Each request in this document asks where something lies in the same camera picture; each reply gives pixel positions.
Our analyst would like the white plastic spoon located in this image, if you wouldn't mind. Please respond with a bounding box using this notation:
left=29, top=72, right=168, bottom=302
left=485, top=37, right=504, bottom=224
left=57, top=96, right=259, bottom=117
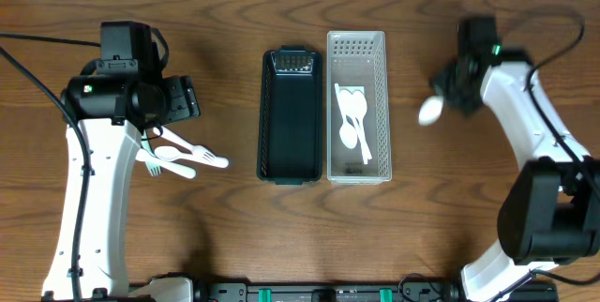
left=418, top=96, right=444, bottom=126
left=353, top=94, right=372, bottom=164
left=347, top=102, right=366, bottom=165
left=334, top=83, right=358, bottom=149

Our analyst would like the clear plastic basket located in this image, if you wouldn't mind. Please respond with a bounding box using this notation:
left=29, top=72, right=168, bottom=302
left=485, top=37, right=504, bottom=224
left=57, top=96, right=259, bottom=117
left=326, top=31, right=392, bottom=185

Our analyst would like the black plastic basket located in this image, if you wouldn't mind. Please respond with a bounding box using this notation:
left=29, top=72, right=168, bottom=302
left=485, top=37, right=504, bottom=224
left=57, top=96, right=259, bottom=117
left=257, top=46, right=323, bottom=186

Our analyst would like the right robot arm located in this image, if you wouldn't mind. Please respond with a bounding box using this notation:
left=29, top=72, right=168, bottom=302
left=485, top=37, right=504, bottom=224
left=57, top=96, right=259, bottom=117
left=418, top=15, right=599, bottom=301

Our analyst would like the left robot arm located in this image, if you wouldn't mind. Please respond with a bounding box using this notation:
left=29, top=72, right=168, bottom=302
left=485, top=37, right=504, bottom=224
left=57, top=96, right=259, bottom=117
left=41, top=22, right=200, bottom=301

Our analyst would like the white plastic fork top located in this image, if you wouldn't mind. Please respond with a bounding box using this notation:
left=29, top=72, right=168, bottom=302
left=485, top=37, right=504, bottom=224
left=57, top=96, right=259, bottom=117
left=161, top=126, right=217, bottom=162

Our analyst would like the white plastic fork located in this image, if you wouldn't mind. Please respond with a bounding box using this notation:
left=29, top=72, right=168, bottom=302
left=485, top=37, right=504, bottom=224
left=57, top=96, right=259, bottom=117
left=154, top=146, right=230, bottom=168
left=156, top=157, right=196, bottom=179
left=161, top=126, right=217, bottom=162

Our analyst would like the white plastic fork middle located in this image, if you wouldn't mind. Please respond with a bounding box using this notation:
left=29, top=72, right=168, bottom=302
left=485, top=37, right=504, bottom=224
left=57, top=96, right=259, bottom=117
left=154, top=146, right=230, bottom=168

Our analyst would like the white plastic fork left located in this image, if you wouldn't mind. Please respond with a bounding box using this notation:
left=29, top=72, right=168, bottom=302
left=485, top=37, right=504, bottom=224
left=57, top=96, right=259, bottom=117
left=156, top=157, right=196, bottom=179

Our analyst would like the white label in basket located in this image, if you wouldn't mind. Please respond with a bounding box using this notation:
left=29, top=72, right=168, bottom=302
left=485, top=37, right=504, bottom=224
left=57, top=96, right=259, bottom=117
left=337, top=84, right=365, bottom=107

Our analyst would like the white plastic fork handle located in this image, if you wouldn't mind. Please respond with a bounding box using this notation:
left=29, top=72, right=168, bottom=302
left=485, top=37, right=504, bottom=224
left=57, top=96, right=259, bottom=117
left=137, top=131, right=161, bottom=176

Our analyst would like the black mounting rail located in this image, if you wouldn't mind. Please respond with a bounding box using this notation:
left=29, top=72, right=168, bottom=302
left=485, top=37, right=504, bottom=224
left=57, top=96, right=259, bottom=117
left=124, top=281, right=560, bottom=302

